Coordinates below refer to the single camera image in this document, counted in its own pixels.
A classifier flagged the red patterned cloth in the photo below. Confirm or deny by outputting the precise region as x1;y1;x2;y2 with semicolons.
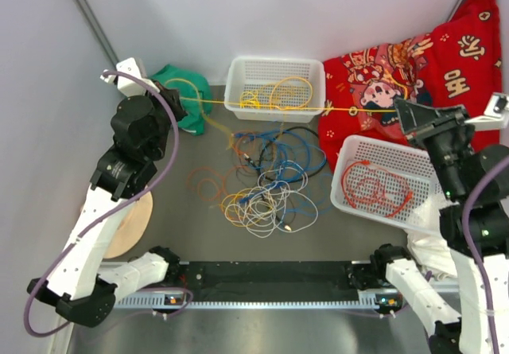
318;0;502;168

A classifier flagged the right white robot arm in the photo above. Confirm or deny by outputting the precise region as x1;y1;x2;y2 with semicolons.
347;93;508;353

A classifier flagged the green cloth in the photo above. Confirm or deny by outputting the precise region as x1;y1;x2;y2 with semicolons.
150;64;212;135

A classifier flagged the white cloth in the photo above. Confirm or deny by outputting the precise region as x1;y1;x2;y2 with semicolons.
405;198;458;282

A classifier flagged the black cable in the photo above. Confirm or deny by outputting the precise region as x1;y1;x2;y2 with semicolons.
234;126;328;196

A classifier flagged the white basket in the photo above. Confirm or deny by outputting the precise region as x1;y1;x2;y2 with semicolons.
330;135;445;231
224;56;326;123

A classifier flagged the thin orange cable on table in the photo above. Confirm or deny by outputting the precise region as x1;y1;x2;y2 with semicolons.
185;134;247;228

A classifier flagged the thick yellow ethernet cable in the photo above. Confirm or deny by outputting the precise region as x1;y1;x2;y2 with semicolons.
269;76;315;111

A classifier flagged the thin yellow cable stretched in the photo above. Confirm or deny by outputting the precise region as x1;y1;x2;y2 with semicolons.
162;77;422;152

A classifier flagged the red cable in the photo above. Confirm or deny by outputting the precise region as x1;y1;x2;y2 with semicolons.
349;174;398;212

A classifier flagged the white cable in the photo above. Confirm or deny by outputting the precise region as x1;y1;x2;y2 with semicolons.
222;166;319;240

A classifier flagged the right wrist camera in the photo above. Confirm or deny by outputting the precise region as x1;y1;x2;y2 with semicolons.
465;92;508;131

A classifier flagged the white basket at back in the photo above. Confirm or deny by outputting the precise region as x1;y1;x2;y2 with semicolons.
224;56;326;123

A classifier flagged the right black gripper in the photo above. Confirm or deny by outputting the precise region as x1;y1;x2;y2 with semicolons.
393;96;472;198

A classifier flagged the grey slotted cable duct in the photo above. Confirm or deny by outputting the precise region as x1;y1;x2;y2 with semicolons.
114;290;403;312

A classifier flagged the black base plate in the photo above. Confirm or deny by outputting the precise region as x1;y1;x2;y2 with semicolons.
168;261;383;301

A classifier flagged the white basket at right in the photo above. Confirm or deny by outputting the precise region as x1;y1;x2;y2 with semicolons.
330;135;445;231

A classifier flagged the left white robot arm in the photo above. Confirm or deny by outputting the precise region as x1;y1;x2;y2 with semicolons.
23;70;186;337

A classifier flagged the beige cloth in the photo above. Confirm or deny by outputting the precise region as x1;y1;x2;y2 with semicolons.
81;189;154;259

